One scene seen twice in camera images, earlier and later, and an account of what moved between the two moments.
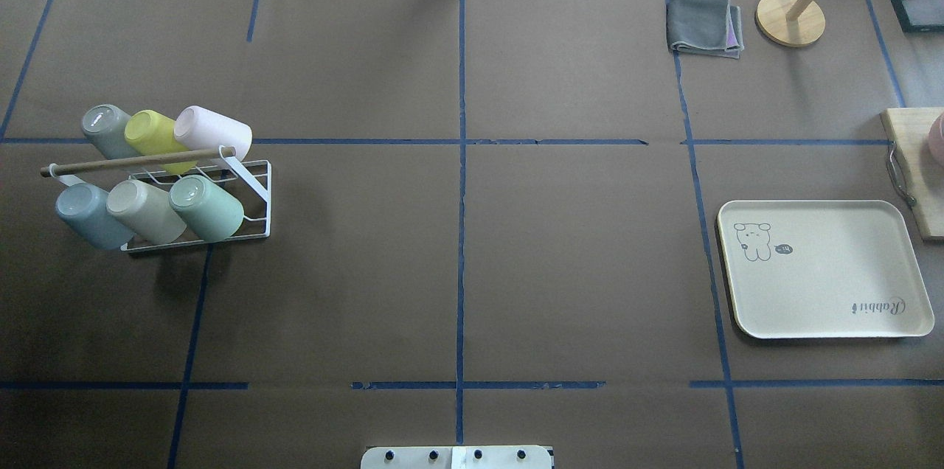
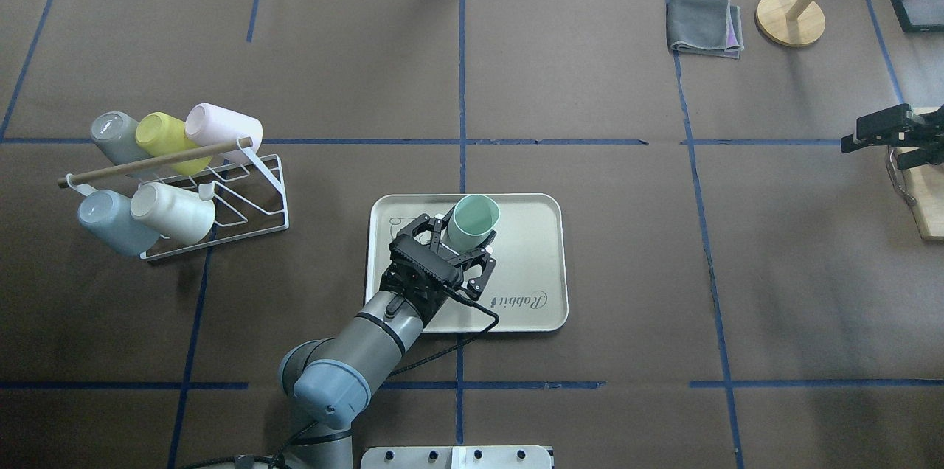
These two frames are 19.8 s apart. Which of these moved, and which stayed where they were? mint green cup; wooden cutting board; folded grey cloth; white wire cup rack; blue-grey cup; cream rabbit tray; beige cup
Moved: mint green cup; cream rabbit tray; beige cup; blue-grey cup; white wire cup rack
Stayed: wooden cutting board; folded grey cloth
